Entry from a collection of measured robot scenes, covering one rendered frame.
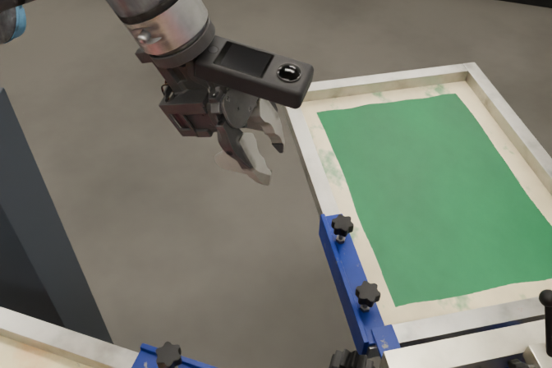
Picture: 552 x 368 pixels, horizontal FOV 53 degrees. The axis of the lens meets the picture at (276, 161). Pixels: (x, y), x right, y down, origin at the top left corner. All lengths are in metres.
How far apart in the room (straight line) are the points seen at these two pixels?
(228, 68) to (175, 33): 0.06
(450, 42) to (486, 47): 0.22
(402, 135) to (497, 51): 2.32
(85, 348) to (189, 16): 0.71
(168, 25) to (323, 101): 1.06
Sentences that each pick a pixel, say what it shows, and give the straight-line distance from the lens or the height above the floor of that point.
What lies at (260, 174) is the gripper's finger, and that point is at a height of 1.46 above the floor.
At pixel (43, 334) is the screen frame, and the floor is 0.99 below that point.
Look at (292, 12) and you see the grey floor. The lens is 3.89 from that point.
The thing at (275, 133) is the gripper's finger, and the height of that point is 1.48.
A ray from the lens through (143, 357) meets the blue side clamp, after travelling 1.05.
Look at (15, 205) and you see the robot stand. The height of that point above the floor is 0.97.
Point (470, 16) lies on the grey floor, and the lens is 4.06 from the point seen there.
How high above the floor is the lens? 1.92
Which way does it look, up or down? 45 degrees down
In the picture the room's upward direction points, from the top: straight up
